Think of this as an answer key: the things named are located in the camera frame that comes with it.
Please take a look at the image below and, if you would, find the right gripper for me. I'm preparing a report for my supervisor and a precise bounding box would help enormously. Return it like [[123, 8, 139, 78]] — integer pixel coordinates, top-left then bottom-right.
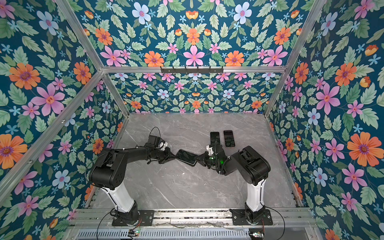
[[194, 152, 221, 169]]

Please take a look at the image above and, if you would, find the black phone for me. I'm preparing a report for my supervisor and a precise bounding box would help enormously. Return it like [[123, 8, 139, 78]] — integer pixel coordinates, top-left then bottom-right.
[[210, 132, 221, 147], [175, 150, 198, 167], [223, 130, 235, 148]]

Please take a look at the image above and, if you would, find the pink phone case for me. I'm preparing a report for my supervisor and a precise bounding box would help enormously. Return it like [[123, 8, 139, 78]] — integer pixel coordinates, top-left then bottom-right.
[[223, 129, 236, 148]]

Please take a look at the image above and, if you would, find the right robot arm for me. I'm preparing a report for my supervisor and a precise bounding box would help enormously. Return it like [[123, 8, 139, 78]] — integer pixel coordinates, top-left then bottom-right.
[[195, 144, 271, 225]]

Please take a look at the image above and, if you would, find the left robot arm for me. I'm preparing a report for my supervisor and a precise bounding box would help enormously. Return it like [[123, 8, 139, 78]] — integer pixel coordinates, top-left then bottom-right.
[[89, 135, 176, 226]]

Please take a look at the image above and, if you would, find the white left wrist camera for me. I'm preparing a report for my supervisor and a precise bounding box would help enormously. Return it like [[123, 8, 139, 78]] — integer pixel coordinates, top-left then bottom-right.
[[160, 142, 168, 151]]

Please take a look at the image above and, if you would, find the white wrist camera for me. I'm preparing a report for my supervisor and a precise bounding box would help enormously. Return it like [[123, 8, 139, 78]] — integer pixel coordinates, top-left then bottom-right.
[[206, 146, 214, 156], [160, 142, 168, 151]]

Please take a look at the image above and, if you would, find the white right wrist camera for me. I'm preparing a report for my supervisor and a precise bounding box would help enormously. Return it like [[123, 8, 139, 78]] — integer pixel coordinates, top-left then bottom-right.
[[206, 146, 214, 156]]

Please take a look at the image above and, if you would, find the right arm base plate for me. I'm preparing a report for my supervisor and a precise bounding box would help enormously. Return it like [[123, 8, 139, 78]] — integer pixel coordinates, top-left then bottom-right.
[[230, 209, 273, 226]]

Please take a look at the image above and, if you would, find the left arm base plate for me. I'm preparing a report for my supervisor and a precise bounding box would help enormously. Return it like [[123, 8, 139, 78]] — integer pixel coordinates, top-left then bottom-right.
[[112, 210, 155, 227]]

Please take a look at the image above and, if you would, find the metal hook rail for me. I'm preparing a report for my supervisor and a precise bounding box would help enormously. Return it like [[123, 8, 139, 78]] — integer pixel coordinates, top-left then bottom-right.
[[160, 67, 224, 74]]

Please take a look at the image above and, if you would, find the aluminium front rail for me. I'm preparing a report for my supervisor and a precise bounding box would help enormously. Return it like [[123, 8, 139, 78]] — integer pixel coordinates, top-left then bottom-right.
[[70, 207, 319, 229]]

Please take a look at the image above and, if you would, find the white ventilated cable duct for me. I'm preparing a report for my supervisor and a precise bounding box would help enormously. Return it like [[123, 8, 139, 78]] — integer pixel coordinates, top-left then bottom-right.
[[75, 229, 251, 240]]

